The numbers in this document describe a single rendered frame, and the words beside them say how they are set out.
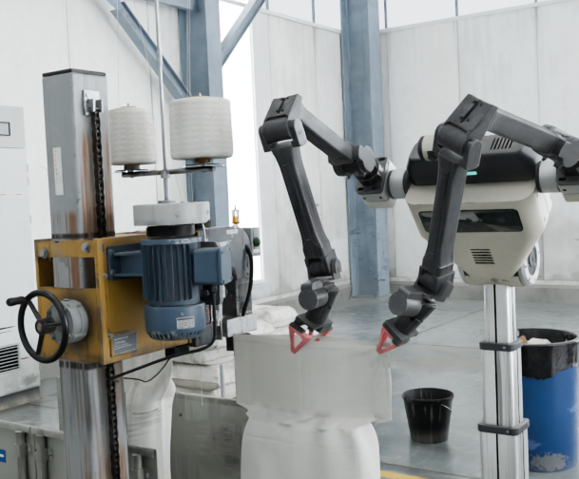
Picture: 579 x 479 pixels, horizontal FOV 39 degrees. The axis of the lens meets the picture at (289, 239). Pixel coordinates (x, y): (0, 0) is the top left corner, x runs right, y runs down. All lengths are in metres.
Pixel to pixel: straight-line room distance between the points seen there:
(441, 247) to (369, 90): 9.08
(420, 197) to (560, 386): 2.06
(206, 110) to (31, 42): 5.20
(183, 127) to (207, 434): 1.24
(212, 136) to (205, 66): 6.30
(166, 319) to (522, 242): 1.02
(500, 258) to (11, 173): 4.37
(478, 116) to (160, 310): 0.86
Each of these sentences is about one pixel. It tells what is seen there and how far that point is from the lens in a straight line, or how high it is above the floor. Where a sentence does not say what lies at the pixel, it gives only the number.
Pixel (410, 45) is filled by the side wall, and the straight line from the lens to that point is 11.05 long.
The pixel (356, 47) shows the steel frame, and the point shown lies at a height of 3.37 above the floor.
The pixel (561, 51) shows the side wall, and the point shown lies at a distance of 10.31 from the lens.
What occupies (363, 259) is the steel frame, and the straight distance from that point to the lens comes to 11.01.
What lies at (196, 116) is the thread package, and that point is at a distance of 2.08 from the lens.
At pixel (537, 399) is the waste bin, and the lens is 4.24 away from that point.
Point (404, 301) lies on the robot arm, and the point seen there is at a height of 1.16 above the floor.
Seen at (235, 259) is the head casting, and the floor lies 1.24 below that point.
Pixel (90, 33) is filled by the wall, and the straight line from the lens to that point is 7.67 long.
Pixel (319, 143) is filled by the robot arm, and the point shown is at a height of 1.56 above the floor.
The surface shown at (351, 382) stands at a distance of 2.17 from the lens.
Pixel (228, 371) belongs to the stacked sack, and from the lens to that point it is 5.11.
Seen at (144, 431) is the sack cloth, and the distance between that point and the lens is 2.59.
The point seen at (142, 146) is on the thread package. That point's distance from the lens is 2.27.
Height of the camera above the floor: 1.42
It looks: 3 degrees down
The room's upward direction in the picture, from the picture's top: 3 degrees counter-clockwise
